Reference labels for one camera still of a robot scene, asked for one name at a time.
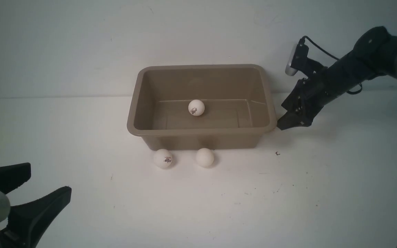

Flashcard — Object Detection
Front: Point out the white ball with logo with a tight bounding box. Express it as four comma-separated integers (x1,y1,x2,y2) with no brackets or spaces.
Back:
153,149,173,169

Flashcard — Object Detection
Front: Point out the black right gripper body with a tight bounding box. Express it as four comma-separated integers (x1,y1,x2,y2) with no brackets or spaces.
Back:
281,58,340,117

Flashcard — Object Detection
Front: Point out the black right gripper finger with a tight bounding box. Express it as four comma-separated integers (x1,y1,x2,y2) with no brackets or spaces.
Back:
277,110,315,131

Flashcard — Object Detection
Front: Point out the tan plastic storage bin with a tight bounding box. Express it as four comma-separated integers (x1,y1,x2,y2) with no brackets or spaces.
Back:
127,64,277,151

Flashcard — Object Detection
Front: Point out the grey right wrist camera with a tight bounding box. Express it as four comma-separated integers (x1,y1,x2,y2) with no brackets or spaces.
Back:
285,43,309,76

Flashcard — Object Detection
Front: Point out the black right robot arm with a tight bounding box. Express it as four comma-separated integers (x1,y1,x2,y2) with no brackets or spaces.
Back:
277,26,397,130

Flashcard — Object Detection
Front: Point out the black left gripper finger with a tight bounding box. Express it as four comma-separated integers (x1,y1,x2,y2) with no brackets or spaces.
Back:
9,186,72,247
0,162,31,194

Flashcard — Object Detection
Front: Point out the plain white table-tennis ball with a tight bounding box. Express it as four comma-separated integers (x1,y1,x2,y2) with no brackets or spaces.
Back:
196,148,214,168

